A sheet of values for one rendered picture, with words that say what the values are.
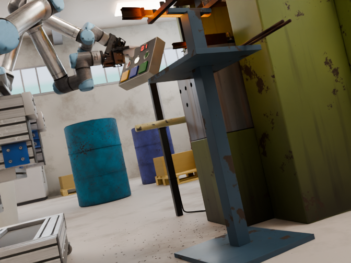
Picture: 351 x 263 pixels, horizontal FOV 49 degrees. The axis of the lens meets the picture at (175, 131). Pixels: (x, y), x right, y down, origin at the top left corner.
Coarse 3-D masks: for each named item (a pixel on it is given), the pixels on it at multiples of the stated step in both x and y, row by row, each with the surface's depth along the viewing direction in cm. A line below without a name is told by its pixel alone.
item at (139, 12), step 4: (124, 8) 154; (128, 8) 155; (132, 8) 156; (136, 8) 157; (140, 8) 158; (124, 12) 155; (128, 12) 156; (132, 12) 156; (136, 12) 157; (140, 12) 158; (144, 12) 157; (148, 12) 159; (124, 16) 154; (128, 16) 155; (132, 16) 156; (136, 16) 156; (140, 16) 157; (144, 16) 158; (148, 16) 161; (160, 16) 164; (164, 16) 165; (168, 16) 166; (172, 16) 167; (176, 16) 168; (204, 16) 176
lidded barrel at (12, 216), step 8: (0, 184) 399; (8, 184) 408; (0, 192) 398; (8, 192) 406; (8, 200) 404; (8, 208) 403; (16, 208) 416; (0, 216) 396; (8, 216) 402; (16, 216) 413; (0, 224) 395; (8, 224) 400
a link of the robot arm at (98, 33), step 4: (88, 24) 220; (92, 24) 223; (84, 28) 221; (88, 28) 220; (92, 28) 221; (96, 28) 223; (96, 32) 223; (100, 32) 224; (96, 36) 223; (100, 36) 225; (96, 40) 226
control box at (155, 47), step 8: (152, 40) 254; (160, 40) 253; (136, 48) 267; (152, 48) 250; (160, 48) 252; (136, 56) 262; (152, 56) 246; (160, 56) 251; (136, 64) 257; (152, 64) 244; (160, 64) 249; (144, 72) 244; (152, 72) 243; (120, 80) 265; (128, 80) 256; (136, 80) 254; (144, 80) 252; (128, 88) 265
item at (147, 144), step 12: (132, 132) 629; (144, 132) 612; (156, 132) 612; (168, 132) 629; (144, 144) 612; (156, 144) 610; (144, 156) 613; (156, 156) 609; (144, 168) 615; (144, 180) 619
